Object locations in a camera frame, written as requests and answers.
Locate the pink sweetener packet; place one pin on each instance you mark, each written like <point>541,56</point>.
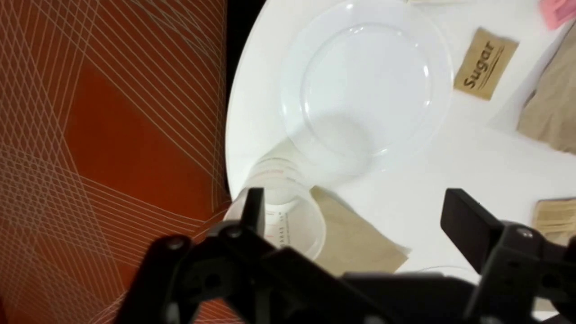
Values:
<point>560,11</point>

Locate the clear plastic cup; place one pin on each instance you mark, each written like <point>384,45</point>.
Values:
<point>299,225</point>

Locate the brown sugar packet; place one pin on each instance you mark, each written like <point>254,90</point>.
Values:
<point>485,63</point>

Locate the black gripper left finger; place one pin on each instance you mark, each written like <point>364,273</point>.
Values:
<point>240,281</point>

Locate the brown paper bag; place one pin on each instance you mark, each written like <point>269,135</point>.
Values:
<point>555,101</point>

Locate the clear plastic plate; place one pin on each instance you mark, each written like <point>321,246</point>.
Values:
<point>366,77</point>

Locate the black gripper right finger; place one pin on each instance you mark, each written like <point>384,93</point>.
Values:
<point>523,275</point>

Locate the flat rectangular brown napkin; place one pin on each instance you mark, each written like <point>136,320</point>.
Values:
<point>353,239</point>

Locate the orange patterned sofa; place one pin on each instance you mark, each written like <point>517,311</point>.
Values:
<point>91,149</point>

